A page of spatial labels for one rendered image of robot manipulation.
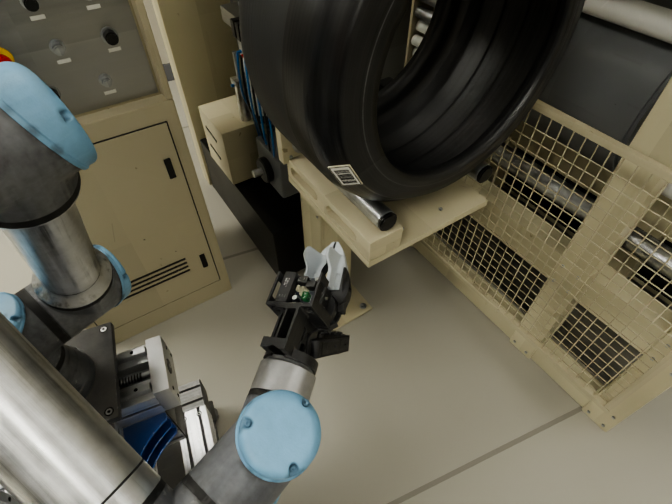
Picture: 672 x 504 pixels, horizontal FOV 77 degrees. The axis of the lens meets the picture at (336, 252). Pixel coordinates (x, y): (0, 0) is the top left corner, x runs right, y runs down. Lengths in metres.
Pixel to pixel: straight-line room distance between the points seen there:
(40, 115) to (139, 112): 0.86
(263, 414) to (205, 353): 1.39
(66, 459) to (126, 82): 1.08
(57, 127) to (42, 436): 0.27
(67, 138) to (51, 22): 0.81
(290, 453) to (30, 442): 0.19
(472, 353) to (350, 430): 0.57
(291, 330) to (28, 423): 0.27
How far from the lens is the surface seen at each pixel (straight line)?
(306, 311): 0.55
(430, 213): 1.04
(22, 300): 0.85
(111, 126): 1.33
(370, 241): 0.87
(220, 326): 1.82
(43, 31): 1.28
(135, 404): 0.99
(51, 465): 0.40
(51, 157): 0.49
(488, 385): 1.73
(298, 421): 0.40
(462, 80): 1.12
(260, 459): 0.39
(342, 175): 0.72
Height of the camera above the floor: 1.50
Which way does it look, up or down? 49 degrees down
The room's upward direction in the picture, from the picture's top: straight up
